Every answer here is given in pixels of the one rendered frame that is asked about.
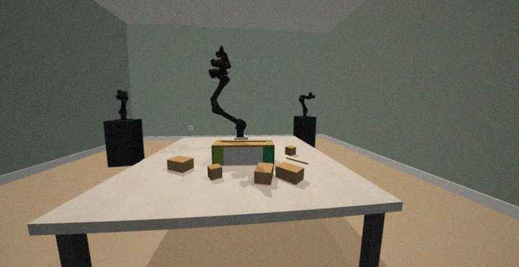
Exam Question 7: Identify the small brown cardboard box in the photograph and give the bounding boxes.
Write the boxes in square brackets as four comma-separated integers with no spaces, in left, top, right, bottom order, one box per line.
[285,146,296,156]
[207,164,222,180]

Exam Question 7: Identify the brown rectangular block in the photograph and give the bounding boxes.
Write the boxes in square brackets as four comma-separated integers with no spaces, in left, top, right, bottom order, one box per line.
[254,162,274,186]
[167,156,194,173]
[276,162,304,185]

